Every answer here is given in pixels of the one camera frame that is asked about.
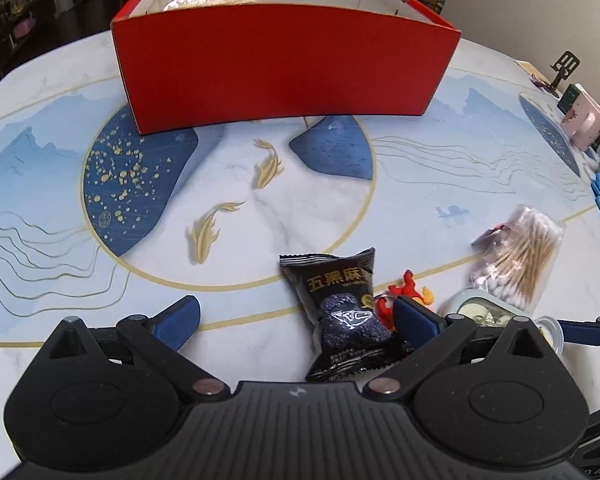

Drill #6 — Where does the red orange keychain charm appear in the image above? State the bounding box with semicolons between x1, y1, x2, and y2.
374;270;434;332

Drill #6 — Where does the cotton swab bag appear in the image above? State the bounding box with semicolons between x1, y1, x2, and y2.
469;205;566;313

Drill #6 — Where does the black sesame snack packet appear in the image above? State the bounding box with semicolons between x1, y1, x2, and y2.
279;247;412;382

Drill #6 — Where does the pink ceramic mug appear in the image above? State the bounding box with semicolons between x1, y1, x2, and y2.
560;96;600;151

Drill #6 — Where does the dark green card box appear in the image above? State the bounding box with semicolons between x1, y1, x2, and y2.
557;84;595;114

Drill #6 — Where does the black phone stand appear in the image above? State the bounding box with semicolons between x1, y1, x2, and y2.
550;50;580;90

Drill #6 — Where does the red cardboard shoe box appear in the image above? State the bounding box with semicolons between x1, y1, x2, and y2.
111;0;460;134

